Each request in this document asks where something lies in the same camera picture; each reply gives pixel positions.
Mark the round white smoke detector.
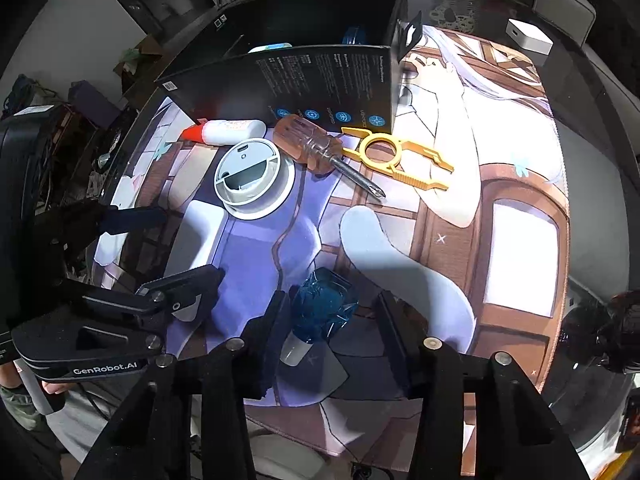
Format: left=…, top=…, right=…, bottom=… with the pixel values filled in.
left=214, top=139, right=295, bottom=221

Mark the blue crystal bottle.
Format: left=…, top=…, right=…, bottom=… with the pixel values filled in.
left=342, top=26, right=368, bottom=46
left=280, top=268, right=358, bottom=367

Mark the white tube with red cap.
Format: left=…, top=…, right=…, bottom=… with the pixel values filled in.
left=180, top=119, right=267, bottom=146

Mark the orange-handled screwdriver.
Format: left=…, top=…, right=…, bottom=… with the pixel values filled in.
left=272, top=114, right=386, bottom=200

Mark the yellow plastic tool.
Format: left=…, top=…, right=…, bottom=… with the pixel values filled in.
left=341, top=127, right=454, bottom=191

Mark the person's left hand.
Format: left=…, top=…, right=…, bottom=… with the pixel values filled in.
left=0, top=362, right=77, bottom=401

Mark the purple bag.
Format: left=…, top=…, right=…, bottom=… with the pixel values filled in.
left=68, top=80, right=119, bottom=130

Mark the brown cardboard box on floor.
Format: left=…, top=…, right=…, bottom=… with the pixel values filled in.
left=113, top=35, right=164, bottom=110

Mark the anime printed desk mat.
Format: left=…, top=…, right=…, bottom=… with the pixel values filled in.
left=92, top=26, right=570, bottom=479

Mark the green white tissue pack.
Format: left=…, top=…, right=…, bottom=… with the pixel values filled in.
left=248, top=42, right=293, bottom=53

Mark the black cardboard box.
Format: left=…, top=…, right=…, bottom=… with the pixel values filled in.
left=156, top=0, right=422, bottom=131

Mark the blue crystal bottle in box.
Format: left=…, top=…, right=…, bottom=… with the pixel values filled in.
left=342, top=26, right=368, bottom=46

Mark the grey sofa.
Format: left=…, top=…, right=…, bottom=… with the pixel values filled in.
left=530, top=0, right=640, bottom=162

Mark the small white charger cube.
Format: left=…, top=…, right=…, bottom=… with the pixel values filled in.
left=506, top=18, right=553, bottom=66

